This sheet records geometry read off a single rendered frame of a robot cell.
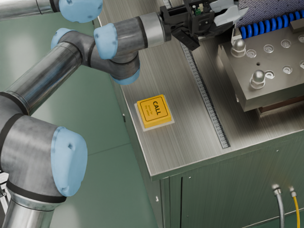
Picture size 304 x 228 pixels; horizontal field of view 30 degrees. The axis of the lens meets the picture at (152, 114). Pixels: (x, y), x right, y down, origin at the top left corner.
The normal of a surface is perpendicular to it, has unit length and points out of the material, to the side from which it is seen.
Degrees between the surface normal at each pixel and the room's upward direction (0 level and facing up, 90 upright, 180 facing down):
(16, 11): 85
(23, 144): 16
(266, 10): 90
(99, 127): 0
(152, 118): 0
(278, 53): 0
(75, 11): 90
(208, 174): 90
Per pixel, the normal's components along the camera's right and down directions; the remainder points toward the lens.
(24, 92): 0.51, -0.60
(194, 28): 0.29, 0.84
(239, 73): -0.04, -0.47
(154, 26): 0.11, -0.05
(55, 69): 0.75, -0.36
